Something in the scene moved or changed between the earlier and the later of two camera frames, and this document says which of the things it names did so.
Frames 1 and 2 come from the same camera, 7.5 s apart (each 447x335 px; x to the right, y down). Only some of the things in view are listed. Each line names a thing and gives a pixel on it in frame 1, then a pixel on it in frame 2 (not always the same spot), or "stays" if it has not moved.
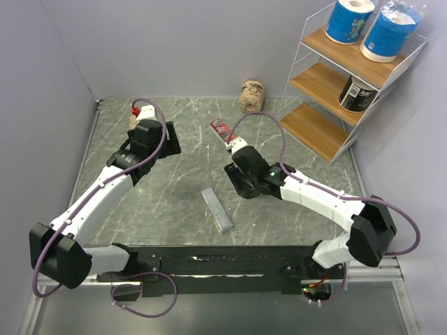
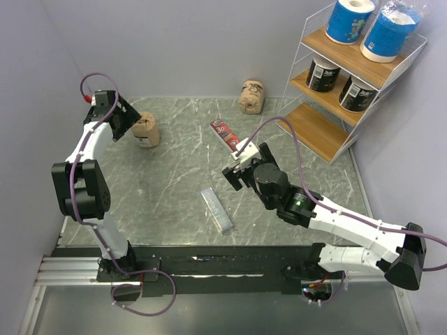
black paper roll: [356, 95] stays
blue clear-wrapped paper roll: [389, 29] stays
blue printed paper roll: [347, 19] stays
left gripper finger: [173, 146] -> [123, 117]
